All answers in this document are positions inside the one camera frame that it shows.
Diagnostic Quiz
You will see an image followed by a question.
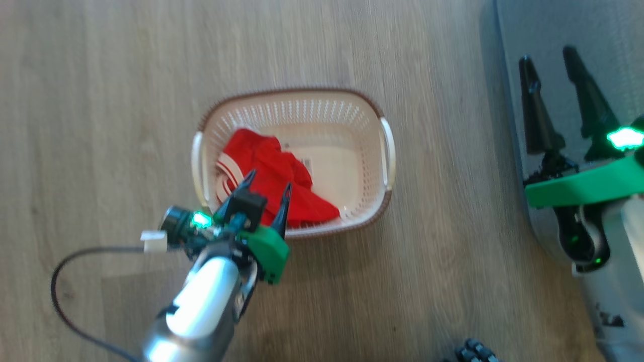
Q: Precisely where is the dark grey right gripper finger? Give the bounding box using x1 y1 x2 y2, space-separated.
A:
562 46 622 162
518 55 567 155

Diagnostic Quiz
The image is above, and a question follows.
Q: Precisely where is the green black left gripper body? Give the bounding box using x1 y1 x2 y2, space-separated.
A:
161 205 291 285

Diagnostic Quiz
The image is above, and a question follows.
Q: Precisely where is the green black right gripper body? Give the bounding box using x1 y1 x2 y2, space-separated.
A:
523 116 644 210

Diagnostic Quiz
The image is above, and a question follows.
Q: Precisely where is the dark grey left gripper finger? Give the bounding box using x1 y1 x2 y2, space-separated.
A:
271 182 293 238
214 169 257 225

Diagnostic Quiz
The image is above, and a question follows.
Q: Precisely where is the red cloth with white stripes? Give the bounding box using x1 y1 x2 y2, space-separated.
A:
215 128 341 227

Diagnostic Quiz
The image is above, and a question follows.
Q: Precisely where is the cream plastic laundry basket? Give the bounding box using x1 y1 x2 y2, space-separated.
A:
190 88 396 239

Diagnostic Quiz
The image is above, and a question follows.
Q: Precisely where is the white cable connector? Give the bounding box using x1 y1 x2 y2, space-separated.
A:
140 230 168 253

